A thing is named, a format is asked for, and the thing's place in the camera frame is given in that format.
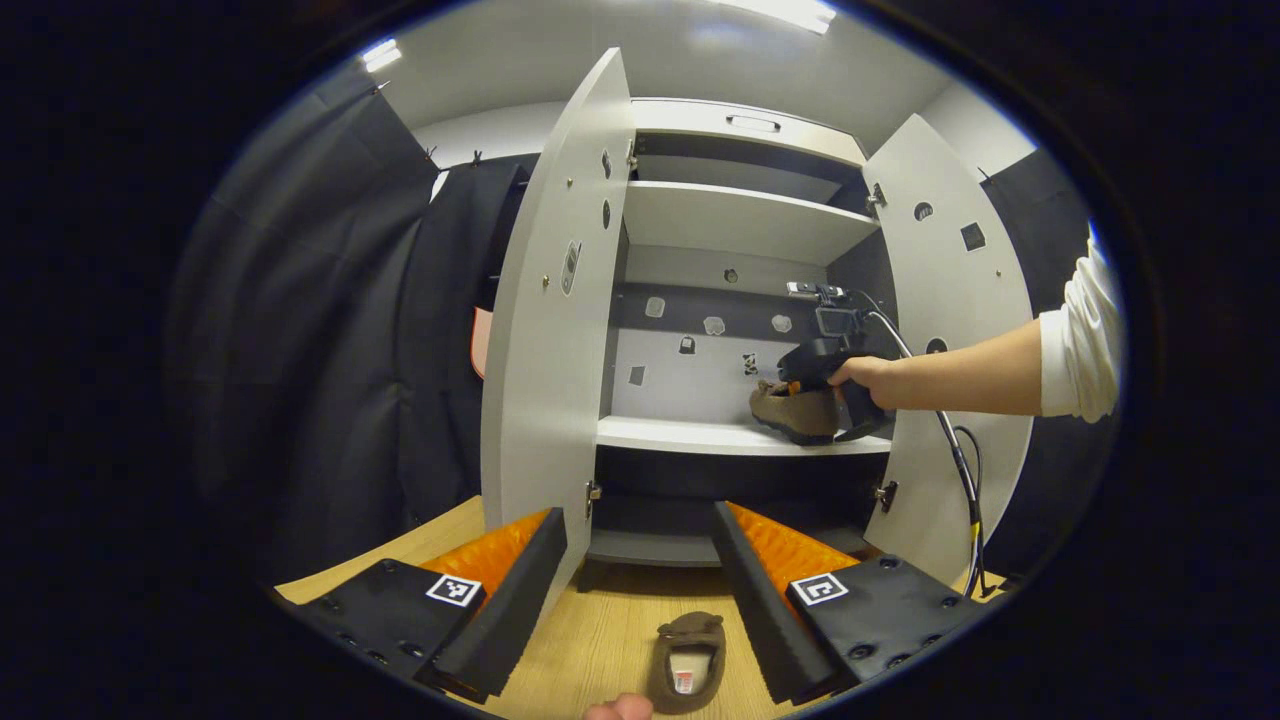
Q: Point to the phone-sticker shoe cabinet door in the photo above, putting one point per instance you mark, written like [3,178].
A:
[540,420]

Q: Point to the headphone-sticker shoe cabinet door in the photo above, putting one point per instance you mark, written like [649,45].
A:
[960,280]

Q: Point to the ceiling light panel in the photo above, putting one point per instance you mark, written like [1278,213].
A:
[795,12]
[381,55]

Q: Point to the white shoe cabinet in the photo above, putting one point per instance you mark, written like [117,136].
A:
[700,390]

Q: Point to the brown fuzzy shoe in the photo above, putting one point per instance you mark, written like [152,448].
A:
[790,412]
[690,632]

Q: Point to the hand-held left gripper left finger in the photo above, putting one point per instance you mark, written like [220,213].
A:
[520,610]

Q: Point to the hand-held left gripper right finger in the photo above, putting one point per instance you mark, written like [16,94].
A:
[755,610]

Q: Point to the black backdrop cloth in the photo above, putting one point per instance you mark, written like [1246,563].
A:
[330,350]

